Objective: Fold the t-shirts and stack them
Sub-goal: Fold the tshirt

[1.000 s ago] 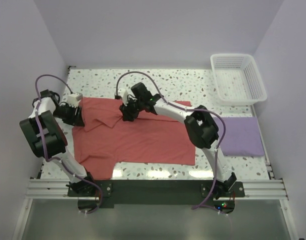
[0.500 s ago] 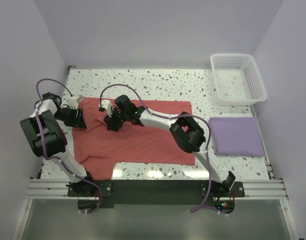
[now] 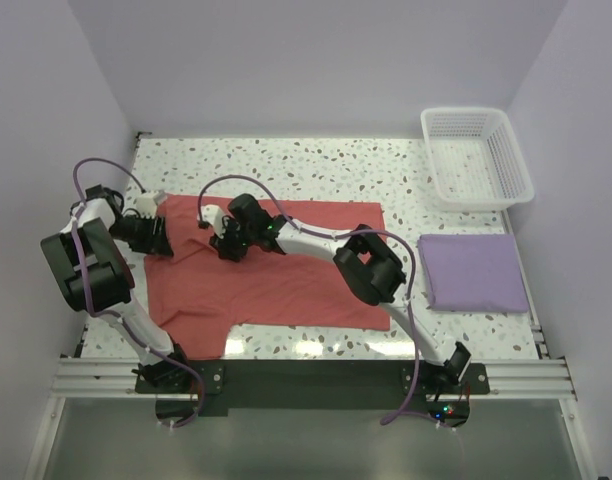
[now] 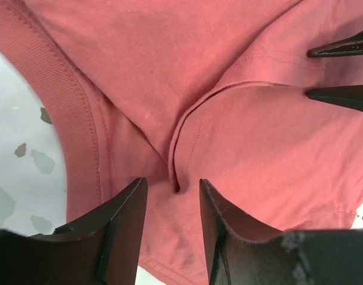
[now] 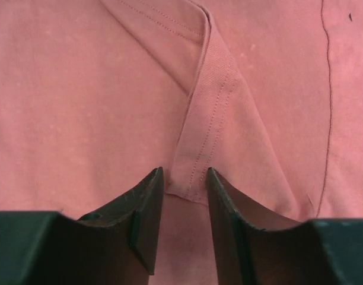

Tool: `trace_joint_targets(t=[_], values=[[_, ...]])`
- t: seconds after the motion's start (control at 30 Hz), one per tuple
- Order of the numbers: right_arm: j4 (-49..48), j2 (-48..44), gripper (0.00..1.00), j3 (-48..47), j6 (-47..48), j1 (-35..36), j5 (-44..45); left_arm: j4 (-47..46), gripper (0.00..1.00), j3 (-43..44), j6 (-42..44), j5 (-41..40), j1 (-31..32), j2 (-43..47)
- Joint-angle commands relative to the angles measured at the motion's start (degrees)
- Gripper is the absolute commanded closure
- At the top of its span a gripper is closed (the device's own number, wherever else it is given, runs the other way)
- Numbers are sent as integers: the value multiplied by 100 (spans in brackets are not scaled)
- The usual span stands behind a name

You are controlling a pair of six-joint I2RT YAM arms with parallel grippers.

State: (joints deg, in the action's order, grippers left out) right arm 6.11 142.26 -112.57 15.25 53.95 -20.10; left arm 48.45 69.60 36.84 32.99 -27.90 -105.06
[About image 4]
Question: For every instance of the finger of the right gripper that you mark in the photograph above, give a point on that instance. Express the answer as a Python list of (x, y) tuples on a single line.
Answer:
[(352, 46), (350, 97)]

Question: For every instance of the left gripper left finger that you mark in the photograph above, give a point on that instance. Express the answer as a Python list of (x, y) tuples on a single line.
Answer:
[(100, 247)]

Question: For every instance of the red t shirt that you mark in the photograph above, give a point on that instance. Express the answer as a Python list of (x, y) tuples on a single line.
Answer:
[(177, 91)]

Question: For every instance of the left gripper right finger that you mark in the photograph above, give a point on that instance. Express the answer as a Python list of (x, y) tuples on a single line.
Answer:
[(240, 249)]

